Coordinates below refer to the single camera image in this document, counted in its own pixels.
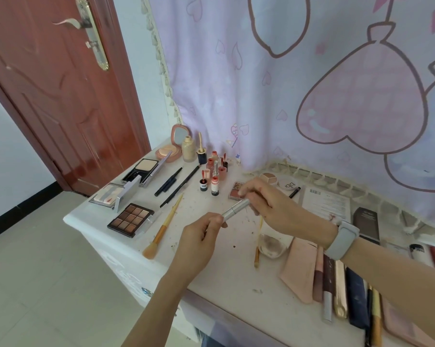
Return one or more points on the person's right hand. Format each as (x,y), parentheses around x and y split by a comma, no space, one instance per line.
(289,216)

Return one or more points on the person's left hand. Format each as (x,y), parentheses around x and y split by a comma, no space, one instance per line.
(194,249)

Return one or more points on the black pen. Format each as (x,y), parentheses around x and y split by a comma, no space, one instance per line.
(295,192)

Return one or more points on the round white compact lid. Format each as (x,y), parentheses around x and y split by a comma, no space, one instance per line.
(289,185)

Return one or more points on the white oval compact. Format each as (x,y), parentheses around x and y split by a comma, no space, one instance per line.
(273,245)

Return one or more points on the paper instruction sheet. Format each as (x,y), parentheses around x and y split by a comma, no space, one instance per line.
(325,202)

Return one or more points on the round white powder compact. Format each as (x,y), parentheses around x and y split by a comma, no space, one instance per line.
(268,178)

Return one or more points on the silver mascara tube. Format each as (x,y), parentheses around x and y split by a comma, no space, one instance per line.
(235,209)

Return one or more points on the small red blush palette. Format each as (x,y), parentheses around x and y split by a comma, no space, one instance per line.
(235,191)

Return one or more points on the black eyeliner pencil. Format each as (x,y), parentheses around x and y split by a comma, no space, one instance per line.
(179,186)

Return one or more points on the small black white bottle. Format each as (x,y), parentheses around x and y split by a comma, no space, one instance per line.
(215,187)

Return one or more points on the orange brown eyeshadow palette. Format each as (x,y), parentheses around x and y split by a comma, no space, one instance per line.
(130,218)

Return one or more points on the black eyeliner pencils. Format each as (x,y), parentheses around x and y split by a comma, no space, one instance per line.
(168,181)

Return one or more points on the dark foundation box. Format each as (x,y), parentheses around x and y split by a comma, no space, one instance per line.
(365,222)

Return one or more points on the pink lip gloss cap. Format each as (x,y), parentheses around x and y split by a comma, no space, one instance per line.
(207,174)

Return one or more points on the pink lipstick cap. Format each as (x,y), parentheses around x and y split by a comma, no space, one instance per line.
(222,174)

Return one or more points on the wooden drawer lilac front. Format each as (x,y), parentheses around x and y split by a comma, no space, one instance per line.
(232,321)

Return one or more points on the dark lip glaze wand cap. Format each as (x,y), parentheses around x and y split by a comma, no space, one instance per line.
(225,165)

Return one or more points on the silver pink lipstick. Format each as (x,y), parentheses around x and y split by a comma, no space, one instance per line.
(216,169)

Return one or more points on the pink lip gloss tube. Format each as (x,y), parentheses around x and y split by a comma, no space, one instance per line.
(210,164)

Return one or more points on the black foundation bottle cap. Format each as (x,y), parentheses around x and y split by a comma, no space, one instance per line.
(202,158)

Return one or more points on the cream gold tube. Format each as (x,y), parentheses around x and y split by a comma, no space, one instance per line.
(341,292)

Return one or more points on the small peach lip glaze tube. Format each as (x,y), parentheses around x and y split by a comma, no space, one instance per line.
(214,156)

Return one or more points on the dark grey palette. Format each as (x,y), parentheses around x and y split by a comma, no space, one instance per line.
(145,166)

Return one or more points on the beige foundation bottle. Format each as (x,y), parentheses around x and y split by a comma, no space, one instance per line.
(189,151)

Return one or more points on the pink cushion compact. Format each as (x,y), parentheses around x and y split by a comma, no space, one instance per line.
(167,153)

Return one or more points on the silver square palette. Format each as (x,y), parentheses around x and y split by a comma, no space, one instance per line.
(107,196)

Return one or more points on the navy lipstick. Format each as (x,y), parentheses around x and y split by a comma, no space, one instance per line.
(356,299)

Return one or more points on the small clear square compact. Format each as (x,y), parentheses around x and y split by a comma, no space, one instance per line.
(394,247)

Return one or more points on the small brown bottle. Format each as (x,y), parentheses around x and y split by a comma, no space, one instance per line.
(417,251)

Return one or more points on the pink four-pan eyeshadow palette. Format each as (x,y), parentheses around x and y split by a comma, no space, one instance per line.
(398,321)

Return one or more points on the person's right forearm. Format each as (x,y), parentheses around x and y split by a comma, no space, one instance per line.
(401,281)

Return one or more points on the person's left forearm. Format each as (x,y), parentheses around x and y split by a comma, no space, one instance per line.
(156,314)

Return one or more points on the person's blue jeans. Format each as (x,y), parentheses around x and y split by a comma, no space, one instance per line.
(210,341)

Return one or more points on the white table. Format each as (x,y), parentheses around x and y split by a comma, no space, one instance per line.
(221,274)

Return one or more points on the white smartwatch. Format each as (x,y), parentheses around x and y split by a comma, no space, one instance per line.
(342,240)

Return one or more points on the blue cabinet sticker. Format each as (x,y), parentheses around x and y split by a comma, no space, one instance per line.
(147,292)

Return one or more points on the lilac cartoon cloth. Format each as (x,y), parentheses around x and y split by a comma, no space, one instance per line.
(275,104)

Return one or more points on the brown wooden door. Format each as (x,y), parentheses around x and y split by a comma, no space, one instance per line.
(58,122)

